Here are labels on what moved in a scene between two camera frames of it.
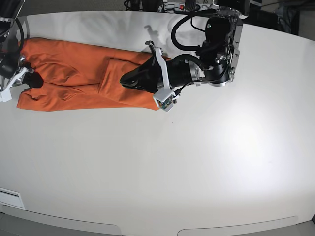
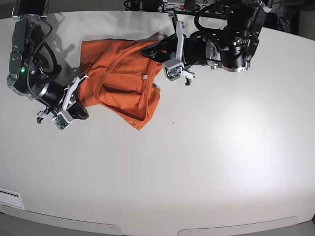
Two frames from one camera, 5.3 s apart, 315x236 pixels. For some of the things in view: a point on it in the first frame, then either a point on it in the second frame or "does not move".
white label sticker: (11, 197) does not move
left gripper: (15, 64) → (51, 93)
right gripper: (148, 76) → (194, 49)
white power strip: (180, 7) does not move
